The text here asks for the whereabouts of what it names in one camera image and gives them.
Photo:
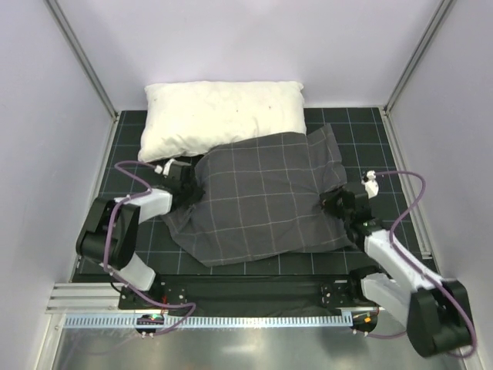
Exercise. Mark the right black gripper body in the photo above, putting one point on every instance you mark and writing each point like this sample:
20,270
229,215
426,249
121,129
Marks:
332,202

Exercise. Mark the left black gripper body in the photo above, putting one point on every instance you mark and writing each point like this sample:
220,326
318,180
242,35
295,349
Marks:
192,191

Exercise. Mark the grey checked pillowcase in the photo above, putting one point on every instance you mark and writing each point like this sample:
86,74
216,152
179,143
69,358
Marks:
261,199

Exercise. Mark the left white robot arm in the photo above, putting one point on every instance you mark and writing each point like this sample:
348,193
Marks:
109,234

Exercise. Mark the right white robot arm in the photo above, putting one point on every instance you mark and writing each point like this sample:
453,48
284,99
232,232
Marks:
434,311

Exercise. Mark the white plain pillow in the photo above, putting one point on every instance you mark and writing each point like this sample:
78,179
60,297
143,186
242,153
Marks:
190,118

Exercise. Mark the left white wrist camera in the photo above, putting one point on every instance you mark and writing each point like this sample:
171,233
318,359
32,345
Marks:
165,168

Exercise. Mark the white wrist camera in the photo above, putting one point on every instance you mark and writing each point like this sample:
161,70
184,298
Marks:
165,168
369,181

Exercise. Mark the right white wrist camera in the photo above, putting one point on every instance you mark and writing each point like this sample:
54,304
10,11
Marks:
369,181

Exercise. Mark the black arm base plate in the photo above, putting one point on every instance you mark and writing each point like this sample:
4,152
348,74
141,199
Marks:
257,296

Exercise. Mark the slotted grey cable duct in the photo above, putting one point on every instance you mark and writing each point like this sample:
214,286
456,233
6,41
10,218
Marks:
144,321

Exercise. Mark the left aluminium frame post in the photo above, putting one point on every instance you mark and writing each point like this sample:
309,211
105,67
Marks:
80,55

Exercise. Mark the aluminium frame post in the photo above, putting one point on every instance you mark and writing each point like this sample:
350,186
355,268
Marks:
80,55
432,29

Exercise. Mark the right aluminium frame post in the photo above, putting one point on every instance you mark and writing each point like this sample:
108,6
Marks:
432,29

